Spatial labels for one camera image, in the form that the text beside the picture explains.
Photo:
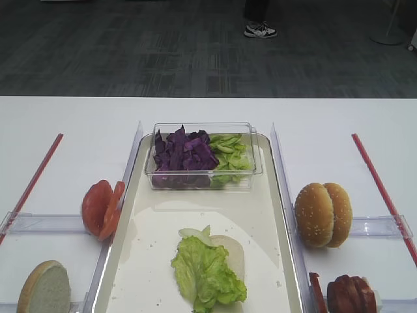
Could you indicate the green lettuce leaf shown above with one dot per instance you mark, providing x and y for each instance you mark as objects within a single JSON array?
[{"x": 203, "y": 276}]

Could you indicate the green lettuce pile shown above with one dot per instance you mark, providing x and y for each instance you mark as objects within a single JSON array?
[{"x": 230, "y": 152}]

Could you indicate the left tomato slice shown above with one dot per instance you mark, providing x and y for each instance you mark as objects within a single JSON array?
[{"x": 94, "y": 206}]

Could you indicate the tomato slice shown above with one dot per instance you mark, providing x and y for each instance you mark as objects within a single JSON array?
[
  {"x": 94, "y": 206},
  {"x": 112, "y": 214}
]

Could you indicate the right tomato slice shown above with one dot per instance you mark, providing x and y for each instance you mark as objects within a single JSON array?
[{"x": 112, "y": 214}]

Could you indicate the thin red meat slice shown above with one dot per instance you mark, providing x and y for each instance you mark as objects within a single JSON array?
[{"x": 314, "y": 281}]

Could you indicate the brown meat patty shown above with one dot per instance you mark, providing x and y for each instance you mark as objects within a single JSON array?
[
  {"x": 366, "y": 295},
  {"x": 342, "y": 295}
]

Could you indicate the clear tomato pusher track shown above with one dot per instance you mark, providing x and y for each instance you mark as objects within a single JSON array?
[{"x": 28, "y": 223}]

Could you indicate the clear plastic vegetable container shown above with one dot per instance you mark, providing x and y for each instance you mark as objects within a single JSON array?
[{"x": 249, "y": 138}]

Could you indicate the purple cabbage pile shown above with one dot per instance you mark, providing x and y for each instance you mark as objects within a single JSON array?
[{"x": 183, "y": 152}]

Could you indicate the sesame bun top left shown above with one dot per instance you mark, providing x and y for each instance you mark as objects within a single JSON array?
[{"x": 314, "y": 214}]

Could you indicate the sesame bun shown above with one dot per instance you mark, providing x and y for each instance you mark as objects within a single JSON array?
[
  {"x": 314, "y": 214},
  {"x": 342, "y": 214}
]

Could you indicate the person's white sneaker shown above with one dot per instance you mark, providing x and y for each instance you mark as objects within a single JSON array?
[{"x": 259, "y": 30}]

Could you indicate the metal serving tray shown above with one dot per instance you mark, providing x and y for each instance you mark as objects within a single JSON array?
[{"x": 138, "y": 276}]

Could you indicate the sesame bun top right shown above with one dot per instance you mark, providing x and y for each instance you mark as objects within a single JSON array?
[{"x": 342, "y": 214}]

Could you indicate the left red strip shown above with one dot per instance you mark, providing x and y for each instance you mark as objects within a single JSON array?
[{"x": 31, "y": 186}]

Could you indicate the red strip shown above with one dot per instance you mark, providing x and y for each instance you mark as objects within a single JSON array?
[
  {"x": 384, "y": 195},
  {"x": 31, "y": 186}
]

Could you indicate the clear bun pusher track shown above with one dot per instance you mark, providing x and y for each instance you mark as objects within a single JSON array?
[{"x": 392, "y": 226}]

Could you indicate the upright bun half left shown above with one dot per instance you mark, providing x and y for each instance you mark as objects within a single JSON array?
[{"x": 47, "y": 289}]

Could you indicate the right red strip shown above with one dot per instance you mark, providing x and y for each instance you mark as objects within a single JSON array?
[{"x": 384, "y": 195}]

